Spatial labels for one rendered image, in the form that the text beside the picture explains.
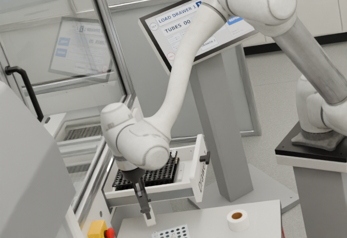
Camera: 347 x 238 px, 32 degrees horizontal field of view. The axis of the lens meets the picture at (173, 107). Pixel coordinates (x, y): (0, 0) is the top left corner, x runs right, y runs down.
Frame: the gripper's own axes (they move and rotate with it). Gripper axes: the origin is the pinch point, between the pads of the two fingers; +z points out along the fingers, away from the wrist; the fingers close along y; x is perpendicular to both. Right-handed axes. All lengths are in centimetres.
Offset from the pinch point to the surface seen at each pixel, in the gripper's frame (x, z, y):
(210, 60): -43, 0, 114
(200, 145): -23.5, -3.7, 28.3
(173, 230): -6.0, 9.2, 0.6
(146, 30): -16, -26, 108
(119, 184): 8.9, -1.2, 22.1
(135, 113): -1, -4, 69
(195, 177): -18.2, -3.1, 9.0
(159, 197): -4.2, 3.5, 13.1
